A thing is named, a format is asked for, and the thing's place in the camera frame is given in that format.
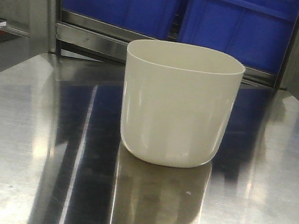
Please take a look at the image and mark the blue crate behind right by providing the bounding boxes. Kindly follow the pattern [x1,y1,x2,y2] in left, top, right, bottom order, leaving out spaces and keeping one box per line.
[178,0,299,74]

